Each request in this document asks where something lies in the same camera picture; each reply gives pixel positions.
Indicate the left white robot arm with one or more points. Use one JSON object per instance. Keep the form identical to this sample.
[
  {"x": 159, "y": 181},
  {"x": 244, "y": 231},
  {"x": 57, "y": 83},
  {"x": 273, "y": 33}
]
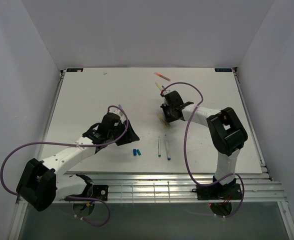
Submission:
[{"x": 42, "y": 181}]

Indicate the yellow slim pen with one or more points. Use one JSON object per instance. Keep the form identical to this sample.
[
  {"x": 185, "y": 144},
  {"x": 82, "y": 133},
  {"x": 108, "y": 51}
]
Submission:
[{"x": 159, "y": 87}]

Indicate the aluminium frame rail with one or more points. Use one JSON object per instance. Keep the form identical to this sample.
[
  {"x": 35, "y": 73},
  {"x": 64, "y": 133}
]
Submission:
[{"x": 177, "y": 188}]

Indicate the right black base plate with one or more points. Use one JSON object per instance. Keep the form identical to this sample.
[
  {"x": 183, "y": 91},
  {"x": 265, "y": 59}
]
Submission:
[{"x": 216, "y": 192}]

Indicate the blue corner label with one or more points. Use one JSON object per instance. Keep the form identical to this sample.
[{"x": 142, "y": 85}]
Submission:
[
  {"x": 223, "y": 70},
  {"x": 74, "y": 70}
]

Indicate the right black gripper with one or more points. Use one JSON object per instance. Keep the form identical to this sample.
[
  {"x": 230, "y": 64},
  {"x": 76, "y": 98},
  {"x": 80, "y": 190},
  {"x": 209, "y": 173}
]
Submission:
[{"x": 165, "y": 106}]

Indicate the right blue corner label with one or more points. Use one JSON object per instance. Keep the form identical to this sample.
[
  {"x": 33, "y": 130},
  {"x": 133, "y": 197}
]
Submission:
[{"x": 223, "y": 70}]

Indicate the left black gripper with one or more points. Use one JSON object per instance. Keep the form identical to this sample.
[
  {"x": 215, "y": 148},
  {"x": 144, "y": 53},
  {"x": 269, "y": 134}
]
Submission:
[{"x": 131, "y": 136}]

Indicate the left blue corner label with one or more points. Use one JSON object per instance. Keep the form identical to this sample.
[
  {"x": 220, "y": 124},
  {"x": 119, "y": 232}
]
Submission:
[{"x": 74, "y": 70}]

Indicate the orange highlighter pen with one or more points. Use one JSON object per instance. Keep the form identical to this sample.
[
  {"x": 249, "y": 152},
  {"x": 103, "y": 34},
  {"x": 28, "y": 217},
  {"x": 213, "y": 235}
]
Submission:
[{"x": 162, "y": 76}]

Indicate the blue cap white marker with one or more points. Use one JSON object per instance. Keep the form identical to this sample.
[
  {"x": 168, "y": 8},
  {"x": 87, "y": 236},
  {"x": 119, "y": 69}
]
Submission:
[{"x": 168, "y": 156}]

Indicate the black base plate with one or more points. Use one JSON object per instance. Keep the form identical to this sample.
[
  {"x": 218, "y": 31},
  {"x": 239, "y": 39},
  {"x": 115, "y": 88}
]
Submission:
[
  {"x": 99, "y": 192},
  {"x": 216, "y": 192}
]

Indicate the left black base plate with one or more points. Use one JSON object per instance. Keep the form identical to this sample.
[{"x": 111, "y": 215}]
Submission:
[{"x": 99, "y": 192}]

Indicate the yellow highlighter pen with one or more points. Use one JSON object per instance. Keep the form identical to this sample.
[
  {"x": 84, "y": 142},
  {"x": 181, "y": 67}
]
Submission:
[{"x": 163, "y": 122}]

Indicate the green acrylic marker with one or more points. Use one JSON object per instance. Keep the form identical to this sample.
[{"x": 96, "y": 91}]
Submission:
[{"x": 159, "y": 147}]

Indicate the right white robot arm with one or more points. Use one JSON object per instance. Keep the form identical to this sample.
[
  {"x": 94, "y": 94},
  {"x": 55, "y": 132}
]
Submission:
[{"x": 227, "y": 133}]

